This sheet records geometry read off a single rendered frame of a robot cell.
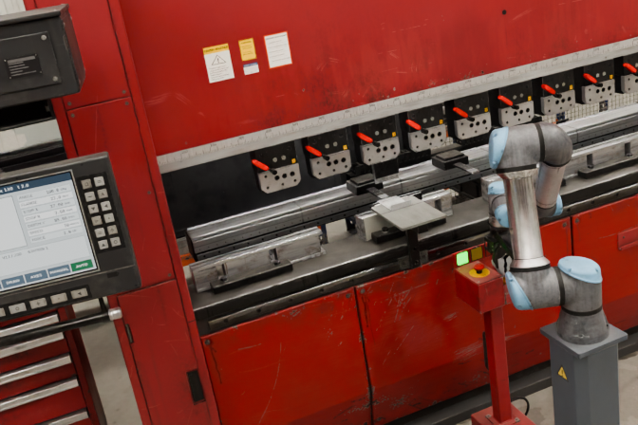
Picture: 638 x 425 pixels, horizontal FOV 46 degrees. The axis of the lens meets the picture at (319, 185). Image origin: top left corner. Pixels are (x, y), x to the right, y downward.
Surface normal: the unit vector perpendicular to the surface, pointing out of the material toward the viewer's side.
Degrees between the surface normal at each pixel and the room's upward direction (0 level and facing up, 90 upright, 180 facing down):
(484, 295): 90
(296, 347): 90
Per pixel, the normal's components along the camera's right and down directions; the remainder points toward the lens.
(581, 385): -0.38, 0.36
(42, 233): 0.23, 0.29
